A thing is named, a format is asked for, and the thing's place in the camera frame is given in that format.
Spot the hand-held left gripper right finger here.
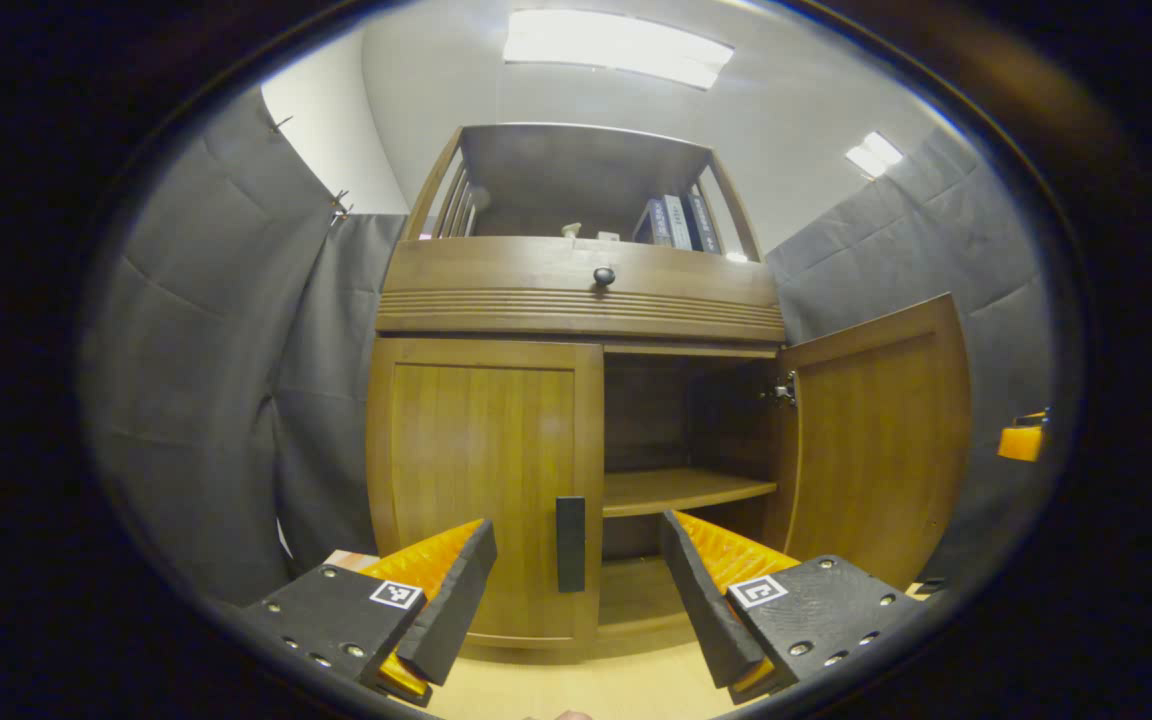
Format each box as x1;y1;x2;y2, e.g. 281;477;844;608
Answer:
658;509;927;704

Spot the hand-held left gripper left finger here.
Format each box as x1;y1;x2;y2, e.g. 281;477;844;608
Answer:
236;518;499;706

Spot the wooden shoe cabinet door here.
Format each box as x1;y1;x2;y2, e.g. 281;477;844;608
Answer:
366;337;605;649
764;292;973;591

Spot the wooden double-door shoe cabinet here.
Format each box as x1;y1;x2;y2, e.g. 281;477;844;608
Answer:
364;122;787;661

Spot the wooden inner cabinet shelf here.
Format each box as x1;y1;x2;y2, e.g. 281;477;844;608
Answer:
602;468;779;518

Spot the small ceiling light panel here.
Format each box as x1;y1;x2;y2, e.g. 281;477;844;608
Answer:
844;131;905;181

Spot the black backdrop cloth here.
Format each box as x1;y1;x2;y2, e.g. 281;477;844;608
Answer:
81;88;1052;606

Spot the dark grey book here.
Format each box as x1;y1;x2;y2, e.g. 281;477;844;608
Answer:
686;192;727;254

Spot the blue book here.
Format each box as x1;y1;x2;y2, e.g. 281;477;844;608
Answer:
636;198;675;248

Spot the large ceiling light panel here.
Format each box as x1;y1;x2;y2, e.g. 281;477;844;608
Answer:
503;10;735;91

